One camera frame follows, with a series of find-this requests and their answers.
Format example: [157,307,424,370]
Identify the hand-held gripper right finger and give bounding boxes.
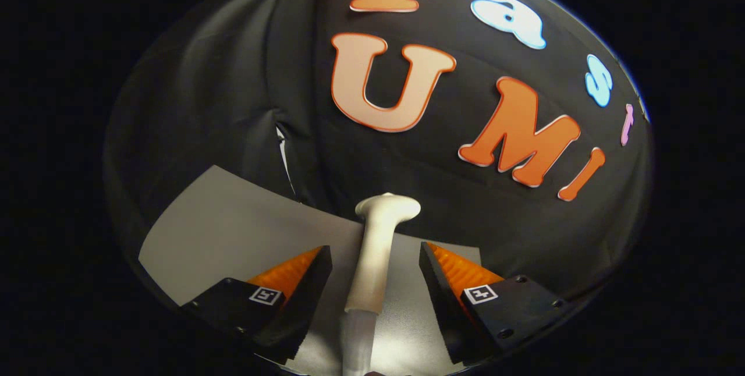
[419,242,570,366]

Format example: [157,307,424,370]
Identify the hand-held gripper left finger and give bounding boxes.
[182,245,334,365]

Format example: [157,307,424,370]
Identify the cream garment steamer wand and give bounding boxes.
[343,193,421,314]

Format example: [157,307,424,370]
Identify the grey cabinet with drawers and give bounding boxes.
[138,165,484,376]

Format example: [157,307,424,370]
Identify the black backdrop cloth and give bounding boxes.
[104,0,654,307]

